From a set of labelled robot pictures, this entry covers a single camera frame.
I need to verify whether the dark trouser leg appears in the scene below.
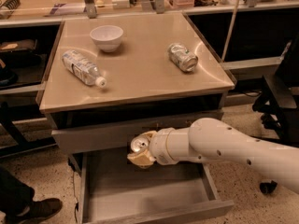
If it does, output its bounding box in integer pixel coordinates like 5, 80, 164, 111
0, 168, 35, 216

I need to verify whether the middle drawer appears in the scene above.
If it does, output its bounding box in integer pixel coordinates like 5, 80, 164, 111
52, 109, 223, 154

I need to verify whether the open bottom drawer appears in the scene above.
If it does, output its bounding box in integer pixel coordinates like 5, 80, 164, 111
78, 147, 234, 224

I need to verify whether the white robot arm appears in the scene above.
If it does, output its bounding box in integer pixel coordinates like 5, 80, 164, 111
127, 118, 299, 193

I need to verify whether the black office chair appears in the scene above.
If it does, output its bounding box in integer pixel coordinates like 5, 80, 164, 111
252, 39, 299, 193

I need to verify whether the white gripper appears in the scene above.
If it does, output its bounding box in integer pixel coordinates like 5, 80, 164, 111
127, 128, 191, 168

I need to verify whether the clear plastic water bottle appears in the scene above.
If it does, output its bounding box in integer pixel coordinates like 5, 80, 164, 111
62, 49, 107, 88

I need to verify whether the dark shoe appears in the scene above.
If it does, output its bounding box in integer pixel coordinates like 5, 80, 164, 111
5, 198, 63, 224

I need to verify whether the orange soda can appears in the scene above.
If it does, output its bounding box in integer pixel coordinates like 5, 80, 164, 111
130, 134, 151, 153

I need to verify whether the white bowl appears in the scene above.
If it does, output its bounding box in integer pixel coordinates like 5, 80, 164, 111
90, 25, 123, 52

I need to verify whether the silver green can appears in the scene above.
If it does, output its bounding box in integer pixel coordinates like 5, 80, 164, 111
167, 43, 198, 73

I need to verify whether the black coiled object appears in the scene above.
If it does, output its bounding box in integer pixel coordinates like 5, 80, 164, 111
0, 0, 21, 20

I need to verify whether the grey drawer cabinet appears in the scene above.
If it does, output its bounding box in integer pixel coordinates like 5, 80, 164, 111
36, 11, 237, 173

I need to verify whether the white rod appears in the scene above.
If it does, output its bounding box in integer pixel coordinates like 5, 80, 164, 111
221, 0, 239, 63

